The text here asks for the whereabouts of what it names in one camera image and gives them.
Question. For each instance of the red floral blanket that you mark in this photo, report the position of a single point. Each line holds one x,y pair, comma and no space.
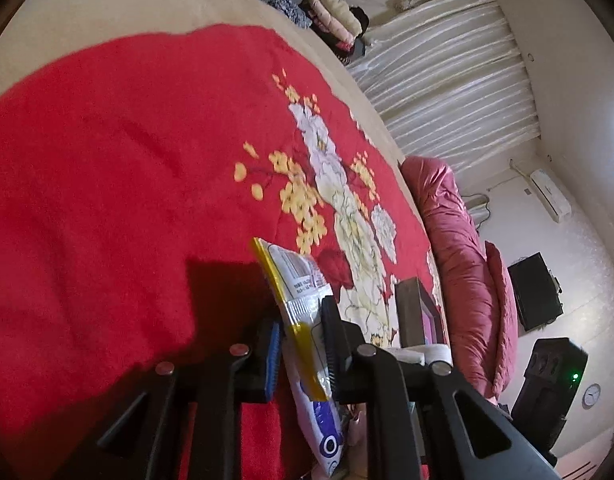
112,185

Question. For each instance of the pink folded garment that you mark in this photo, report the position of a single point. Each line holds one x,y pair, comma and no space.
327,22

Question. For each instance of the white paper roll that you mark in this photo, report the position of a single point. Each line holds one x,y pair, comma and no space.
427,355

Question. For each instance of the black television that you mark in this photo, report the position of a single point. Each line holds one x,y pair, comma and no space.
534,292

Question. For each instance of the beige bed sheet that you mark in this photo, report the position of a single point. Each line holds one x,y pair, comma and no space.
112,5

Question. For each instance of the grey box with pink lining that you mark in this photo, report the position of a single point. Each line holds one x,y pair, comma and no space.
412,310

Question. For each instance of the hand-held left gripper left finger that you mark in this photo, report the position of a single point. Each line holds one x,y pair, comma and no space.
274,355

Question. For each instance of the cream folded garment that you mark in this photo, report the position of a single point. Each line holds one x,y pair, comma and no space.
339,7

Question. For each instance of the white air conditioner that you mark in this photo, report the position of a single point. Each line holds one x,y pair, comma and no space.
552,195

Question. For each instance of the curtain tassel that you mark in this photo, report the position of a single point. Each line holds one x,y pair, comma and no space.
407,0

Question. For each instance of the white and blue packet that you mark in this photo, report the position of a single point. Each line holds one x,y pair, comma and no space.
299,280

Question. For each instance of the blue patterned cloth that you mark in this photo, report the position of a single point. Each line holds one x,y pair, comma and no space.
292,10

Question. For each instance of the round wall clock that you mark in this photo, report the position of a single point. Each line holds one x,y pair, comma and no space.
592,394

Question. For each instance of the white pleated curtain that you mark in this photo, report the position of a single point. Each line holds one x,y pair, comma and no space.
437,85

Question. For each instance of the pink quilt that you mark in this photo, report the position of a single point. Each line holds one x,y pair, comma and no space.
462,270

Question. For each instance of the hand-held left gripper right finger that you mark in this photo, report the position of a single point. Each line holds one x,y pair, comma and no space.
332,345

